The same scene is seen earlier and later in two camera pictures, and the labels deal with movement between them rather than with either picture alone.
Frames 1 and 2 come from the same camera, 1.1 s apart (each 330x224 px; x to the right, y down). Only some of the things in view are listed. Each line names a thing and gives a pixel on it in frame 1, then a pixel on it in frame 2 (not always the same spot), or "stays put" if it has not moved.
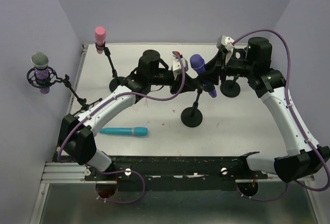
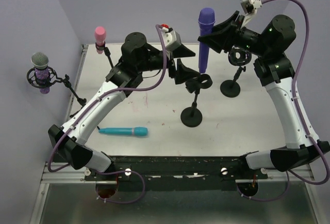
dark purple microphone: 197,62 -> 206,20
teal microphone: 138,131 stays put
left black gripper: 187,86 -> 183,73
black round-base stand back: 192,116 stays put
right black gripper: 217,66 -> 224,36
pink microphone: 100,32 stays put
